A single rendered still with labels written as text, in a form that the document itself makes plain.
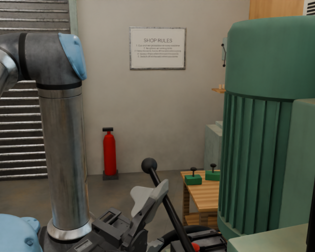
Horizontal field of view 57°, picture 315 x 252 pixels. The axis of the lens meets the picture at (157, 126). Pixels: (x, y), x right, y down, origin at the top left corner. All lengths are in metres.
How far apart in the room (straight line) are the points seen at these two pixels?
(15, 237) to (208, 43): 3.33
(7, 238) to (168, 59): 3.17
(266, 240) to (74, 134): 0.65
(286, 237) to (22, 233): 0.24
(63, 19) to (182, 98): 1.57
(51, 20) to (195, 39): 1.57
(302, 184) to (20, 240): 0.29
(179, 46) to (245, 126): 3.06
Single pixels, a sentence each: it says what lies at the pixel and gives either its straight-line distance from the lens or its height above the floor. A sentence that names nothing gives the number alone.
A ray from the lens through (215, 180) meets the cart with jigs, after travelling 2.20.
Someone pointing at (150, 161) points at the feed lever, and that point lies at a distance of 0.62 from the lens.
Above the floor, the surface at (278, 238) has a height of 1.30.
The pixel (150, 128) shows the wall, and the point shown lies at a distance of 3.49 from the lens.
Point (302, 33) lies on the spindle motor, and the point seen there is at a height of 1.45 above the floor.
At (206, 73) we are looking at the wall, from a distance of 3.54.
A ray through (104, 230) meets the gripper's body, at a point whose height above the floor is 1.15.
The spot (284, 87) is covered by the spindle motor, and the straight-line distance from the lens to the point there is 0.36.
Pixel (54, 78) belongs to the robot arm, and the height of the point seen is 1.37.
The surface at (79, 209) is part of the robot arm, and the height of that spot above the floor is 0.98.
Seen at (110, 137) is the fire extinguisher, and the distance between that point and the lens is 3.34.
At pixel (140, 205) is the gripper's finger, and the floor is 1.17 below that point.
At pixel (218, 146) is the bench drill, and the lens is 2.72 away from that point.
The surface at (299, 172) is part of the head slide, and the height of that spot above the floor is 1.31.
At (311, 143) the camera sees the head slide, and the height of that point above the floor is 1.35.
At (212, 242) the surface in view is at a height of 1.00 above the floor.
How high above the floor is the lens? 1.43
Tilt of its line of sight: 14 degrees down
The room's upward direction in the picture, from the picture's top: straight up
